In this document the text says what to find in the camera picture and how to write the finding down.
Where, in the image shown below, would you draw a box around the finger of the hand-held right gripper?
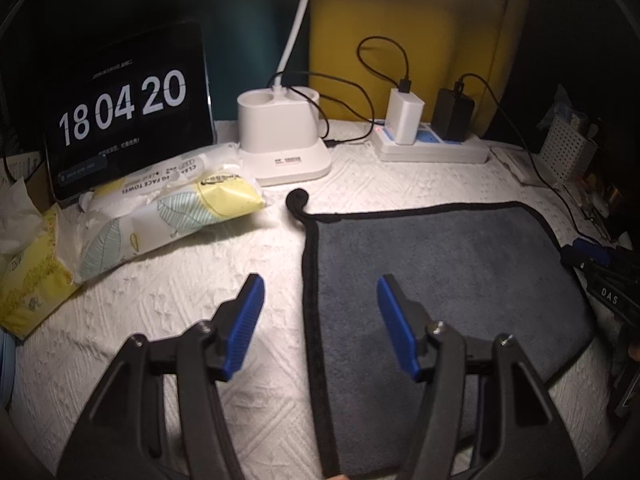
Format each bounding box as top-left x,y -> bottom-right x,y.
561,237 -> 615,272

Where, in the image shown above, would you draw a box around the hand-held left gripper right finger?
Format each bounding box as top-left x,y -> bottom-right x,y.
376,273 -> 586,480

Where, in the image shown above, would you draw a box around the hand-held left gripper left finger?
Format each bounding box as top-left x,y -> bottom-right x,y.
57,273 -> 265,480

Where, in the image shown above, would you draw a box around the grey towel with black edge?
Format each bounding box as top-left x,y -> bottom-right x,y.
285,188 -> 596,479

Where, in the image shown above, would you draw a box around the leaf-print face towel pack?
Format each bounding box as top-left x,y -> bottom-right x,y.
77,142 -> 268,282

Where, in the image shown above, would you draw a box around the white textured table cloth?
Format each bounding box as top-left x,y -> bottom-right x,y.
10,119 -> 621,480

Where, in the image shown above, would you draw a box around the white perforated basket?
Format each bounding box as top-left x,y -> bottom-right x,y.
539,110 -> 598,183

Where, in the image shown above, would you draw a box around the white flat packet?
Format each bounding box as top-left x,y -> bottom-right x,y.
490,146 -> 543,184

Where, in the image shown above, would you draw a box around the white power strip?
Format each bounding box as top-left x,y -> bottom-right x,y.
372,121 -> 489,164

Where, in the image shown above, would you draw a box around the white desk lamp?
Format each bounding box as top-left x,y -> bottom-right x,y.
236,0 -> 333,187

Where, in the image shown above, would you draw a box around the black charger block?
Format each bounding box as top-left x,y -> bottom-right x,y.
431,81 -> 475,142

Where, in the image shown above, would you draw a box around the white charger block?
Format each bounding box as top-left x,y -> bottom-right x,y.
385,88 -> 425,145

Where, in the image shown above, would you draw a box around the yellow tissue pack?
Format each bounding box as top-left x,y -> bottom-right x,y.
0,178 -> 83,338

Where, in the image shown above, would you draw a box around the black tablet showing clock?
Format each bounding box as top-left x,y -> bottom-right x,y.
44,21 -> 217,203

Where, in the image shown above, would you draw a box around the yellow board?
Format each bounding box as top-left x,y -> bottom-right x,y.
308,0 -> 531,128

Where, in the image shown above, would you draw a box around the black charger cable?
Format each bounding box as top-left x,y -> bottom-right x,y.
459,73 -> 601,231
357,36 -> 412,90

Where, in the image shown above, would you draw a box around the black lamp cable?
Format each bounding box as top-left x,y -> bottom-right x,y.
269,71 -> 376,149

